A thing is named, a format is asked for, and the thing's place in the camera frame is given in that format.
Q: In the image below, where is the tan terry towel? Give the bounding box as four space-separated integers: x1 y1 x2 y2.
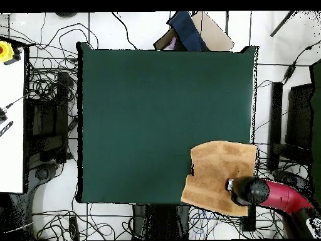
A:
180 140 258 217

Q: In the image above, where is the dark green table cloth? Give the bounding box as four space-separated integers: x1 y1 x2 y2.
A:
76 41 259 205

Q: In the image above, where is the dark blue cloth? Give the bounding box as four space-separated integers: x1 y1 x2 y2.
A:
167 11 209 51

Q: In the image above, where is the brown cardboard box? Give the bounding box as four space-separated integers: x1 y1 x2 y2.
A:
153 11 235 52

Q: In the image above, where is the black table leg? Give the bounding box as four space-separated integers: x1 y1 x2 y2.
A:
241 203 257 232

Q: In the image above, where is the black power strip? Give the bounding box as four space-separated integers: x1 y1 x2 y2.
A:
68 216 80 240

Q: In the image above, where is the white side table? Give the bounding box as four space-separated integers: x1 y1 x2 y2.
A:
0 48 26 194

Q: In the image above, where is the black ribbed strip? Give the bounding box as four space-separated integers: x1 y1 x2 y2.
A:
0 120 14 137

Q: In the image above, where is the thin black rod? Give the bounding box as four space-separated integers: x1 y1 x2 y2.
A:
270 10 298 38

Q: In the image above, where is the yellow emergency stop button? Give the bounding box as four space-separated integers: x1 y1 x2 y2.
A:
0 40 23 66

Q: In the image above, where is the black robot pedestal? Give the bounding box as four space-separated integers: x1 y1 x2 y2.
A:
132 204 190 240

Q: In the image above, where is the single black floor cable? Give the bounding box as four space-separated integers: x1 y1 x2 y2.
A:
111 11 138 50

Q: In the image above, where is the black cable tangle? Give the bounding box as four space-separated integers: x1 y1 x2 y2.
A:
32 209 132 240
253 142 299 239
26 12 100 101

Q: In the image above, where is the black power adapter cable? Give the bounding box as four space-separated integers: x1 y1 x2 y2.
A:
258 40 321 87

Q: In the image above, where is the black plug with cable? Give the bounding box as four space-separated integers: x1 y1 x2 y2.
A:
0 95 27 124

